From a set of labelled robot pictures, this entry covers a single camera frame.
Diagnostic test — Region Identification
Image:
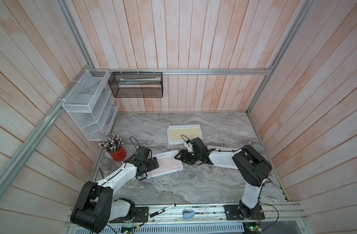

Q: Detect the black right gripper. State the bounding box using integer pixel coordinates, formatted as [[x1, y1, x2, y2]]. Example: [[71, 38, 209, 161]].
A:
[[174, 150, 201, 165]]

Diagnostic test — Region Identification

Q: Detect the pink keyboard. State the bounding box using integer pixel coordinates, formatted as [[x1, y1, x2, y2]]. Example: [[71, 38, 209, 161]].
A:
[[147, 150, 183, 178]]

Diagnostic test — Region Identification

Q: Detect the yellow key keyboard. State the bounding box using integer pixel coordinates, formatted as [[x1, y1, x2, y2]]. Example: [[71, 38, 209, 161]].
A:
[[167, 124, 203, 145]]

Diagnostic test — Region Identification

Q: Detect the white key keyboard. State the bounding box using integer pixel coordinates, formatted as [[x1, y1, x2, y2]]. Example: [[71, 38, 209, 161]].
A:
[[207, 145, 241, 169]]

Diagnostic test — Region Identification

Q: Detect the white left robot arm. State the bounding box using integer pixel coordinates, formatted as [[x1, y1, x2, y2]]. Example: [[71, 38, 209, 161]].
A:
[[70, 146, 159, 234]]

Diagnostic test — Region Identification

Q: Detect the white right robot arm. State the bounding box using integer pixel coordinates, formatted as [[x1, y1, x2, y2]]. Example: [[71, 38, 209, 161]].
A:
[[174, 135, 272, 220]]

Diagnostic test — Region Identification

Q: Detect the red pen cup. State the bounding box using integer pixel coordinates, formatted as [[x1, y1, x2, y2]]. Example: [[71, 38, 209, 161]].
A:
[[99, 133, 127, 162]]

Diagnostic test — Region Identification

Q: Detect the black marker pen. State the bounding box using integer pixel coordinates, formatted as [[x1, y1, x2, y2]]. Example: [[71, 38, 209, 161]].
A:
[[150, 203, 176, 218]]

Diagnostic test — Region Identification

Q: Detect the blue tape dispenser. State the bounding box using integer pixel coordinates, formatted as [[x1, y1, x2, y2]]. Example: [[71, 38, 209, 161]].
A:
[[182, 209, 195, 220]]

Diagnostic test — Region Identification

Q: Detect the black mesh basket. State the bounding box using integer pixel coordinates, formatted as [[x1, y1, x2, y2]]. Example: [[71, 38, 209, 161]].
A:
[[108, 71, 164, 98]]

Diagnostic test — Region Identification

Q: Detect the clear tape roll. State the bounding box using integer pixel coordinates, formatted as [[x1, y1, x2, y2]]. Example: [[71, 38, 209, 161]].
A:
[[252, 143, 266, 155]]

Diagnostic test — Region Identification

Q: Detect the white wire mesh shelf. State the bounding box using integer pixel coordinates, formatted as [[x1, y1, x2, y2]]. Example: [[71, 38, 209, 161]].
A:
[[62, 69, 119, 141]]

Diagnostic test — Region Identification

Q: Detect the aluminium frame bar back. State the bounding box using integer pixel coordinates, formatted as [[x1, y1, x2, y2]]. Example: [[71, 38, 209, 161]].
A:
[[107, 68, 272, 76]]

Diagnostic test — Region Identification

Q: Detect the aluminium mounting rail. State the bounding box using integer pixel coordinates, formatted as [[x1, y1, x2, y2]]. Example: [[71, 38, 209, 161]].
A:
[[64, 201, 308, 226]]

